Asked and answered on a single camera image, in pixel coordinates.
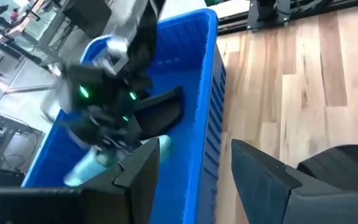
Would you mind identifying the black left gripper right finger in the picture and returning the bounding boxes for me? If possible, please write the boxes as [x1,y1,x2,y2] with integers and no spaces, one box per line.
[231,139,303,224]

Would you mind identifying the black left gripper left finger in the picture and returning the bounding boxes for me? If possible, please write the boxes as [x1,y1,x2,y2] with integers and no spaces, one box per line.
[81,138,162,224]

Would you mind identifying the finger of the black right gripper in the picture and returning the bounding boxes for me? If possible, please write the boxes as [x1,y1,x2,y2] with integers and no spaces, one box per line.
[125,114,143,147]
[65,119,105,147]

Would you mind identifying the black smooth-strap slide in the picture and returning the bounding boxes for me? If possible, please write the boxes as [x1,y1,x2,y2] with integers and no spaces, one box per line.
[134,86,185,138]

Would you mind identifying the light green slide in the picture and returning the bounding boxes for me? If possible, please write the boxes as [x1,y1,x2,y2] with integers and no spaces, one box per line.
[63,134,172,187]

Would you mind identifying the black ridged-strap slide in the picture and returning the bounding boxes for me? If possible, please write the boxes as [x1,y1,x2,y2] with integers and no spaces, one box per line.
[296,144,358,191]

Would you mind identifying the blue plastic bin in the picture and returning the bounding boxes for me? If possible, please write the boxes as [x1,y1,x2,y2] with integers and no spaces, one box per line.
[21,8,227,224]

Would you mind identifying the black office cabinet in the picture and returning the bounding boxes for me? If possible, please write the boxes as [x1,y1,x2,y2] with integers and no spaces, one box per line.
[61,0,112,39]

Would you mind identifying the person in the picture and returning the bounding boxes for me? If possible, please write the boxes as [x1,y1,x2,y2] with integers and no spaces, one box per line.
[9,7,21,23]

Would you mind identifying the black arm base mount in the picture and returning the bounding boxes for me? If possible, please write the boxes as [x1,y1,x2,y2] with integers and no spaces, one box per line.
[247,0,291,31]

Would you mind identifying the black table end rail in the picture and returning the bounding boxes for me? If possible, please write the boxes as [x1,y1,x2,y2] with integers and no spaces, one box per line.
[216,0,358,35]

